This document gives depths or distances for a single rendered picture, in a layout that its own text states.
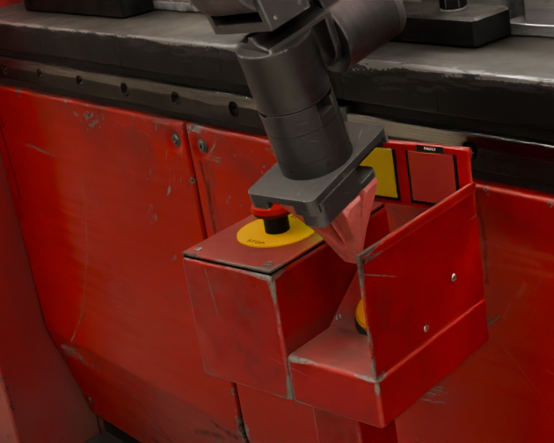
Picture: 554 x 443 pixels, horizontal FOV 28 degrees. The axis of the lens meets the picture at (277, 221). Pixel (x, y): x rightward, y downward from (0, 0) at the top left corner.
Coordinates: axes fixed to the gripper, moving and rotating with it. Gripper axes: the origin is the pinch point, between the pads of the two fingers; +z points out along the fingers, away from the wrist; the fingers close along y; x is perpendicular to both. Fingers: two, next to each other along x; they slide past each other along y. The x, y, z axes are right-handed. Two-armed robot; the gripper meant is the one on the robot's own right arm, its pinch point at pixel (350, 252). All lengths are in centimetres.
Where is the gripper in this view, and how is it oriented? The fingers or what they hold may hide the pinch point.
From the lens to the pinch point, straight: 88.4
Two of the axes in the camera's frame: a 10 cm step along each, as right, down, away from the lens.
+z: 3.2, 7.9, 5.2
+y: 5.8, -5.9, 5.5
